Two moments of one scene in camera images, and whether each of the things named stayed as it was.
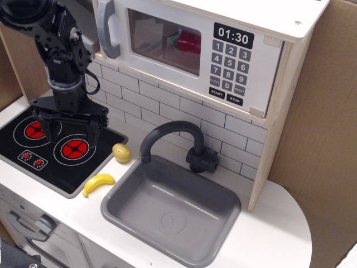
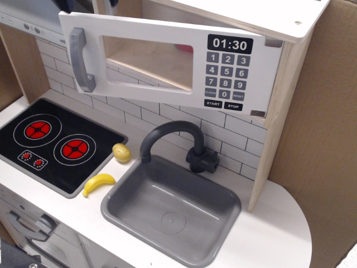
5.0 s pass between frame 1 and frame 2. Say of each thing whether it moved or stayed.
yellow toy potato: stayed
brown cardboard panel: stayed
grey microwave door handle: moved
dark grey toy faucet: stayed
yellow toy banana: stayed
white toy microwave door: moved
